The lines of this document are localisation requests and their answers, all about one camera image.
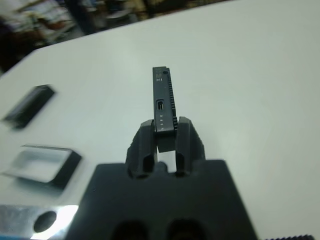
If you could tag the black box lid striped print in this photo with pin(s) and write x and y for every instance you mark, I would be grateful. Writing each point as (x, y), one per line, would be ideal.
(30, 106)

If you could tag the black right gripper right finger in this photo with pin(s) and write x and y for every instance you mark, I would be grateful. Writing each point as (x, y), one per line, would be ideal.
(187, 147)

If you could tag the black finned camera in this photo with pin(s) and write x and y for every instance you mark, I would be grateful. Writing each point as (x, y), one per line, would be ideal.
(162, 100)

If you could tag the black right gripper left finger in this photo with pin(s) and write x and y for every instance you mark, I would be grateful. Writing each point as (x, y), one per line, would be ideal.
(142, 150)

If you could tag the black box base white insert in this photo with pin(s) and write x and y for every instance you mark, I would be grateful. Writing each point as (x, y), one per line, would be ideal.
(42, 162)

